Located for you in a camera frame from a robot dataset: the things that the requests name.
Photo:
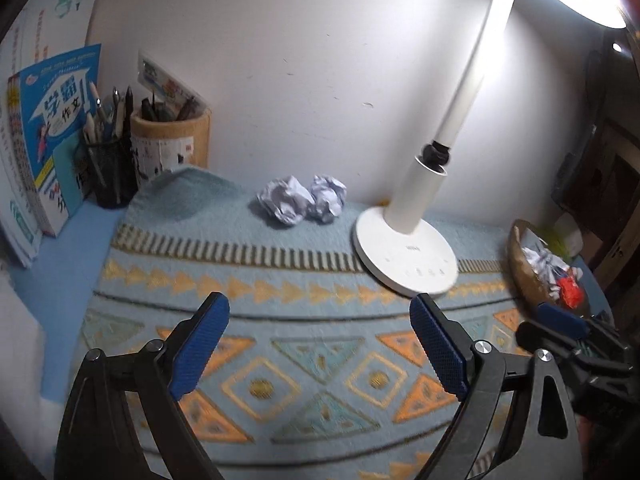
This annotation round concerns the white desk lamp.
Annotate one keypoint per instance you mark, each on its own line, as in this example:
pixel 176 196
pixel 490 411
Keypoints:
pixel 405 255

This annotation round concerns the white tissue pack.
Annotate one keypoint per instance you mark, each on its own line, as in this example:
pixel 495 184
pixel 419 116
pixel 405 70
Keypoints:
pixel 570 232

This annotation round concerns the round wooden pen holder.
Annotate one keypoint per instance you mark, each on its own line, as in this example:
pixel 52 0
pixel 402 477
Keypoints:
pixel 190 140

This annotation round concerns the bundle of pens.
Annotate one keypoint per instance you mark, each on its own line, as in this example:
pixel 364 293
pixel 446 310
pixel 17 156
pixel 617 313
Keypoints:
pixel 107 115

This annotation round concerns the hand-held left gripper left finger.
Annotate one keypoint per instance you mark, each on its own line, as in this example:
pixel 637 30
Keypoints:
pixel 200 345

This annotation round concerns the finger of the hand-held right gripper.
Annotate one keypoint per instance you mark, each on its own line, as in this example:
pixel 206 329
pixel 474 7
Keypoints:
pixel 547 340
pixel 562 319

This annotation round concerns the bundle of dark markers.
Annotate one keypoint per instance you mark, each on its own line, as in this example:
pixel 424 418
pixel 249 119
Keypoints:
pixel 160 110

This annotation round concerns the black mesh pen holder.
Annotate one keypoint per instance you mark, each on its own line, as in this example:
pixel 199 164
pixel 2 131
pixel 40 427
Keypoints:
pixel 112 175

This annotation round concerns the white paper ball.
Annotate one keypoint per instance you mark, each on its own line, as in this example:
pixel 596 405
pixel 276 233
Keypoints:
pixel 545 265
pixel 327 197
pixel 285 202

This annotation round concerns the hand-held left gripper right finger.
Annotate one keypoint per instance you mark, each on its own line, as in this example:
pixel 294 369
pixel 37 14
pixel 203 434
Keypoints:
pixel 440 347

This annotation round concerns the brown wicker bowl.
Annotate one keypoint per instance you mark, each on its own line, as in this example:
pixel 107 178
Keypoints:
pixel 520 265

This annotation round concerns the blue patterned woven mat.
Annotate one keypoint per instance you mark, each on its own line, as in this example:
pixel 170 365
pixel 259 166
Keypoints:
pixel 300 320

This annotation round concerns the colourful printed card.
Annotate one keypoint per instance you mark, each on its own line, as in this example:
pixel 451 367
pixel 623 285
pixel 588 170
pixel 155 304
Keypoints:
pixel 160 75

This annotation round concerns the row of upright books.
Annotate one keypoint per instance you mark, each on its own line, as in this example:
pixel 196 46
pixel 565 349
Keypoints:
pixel 50 125

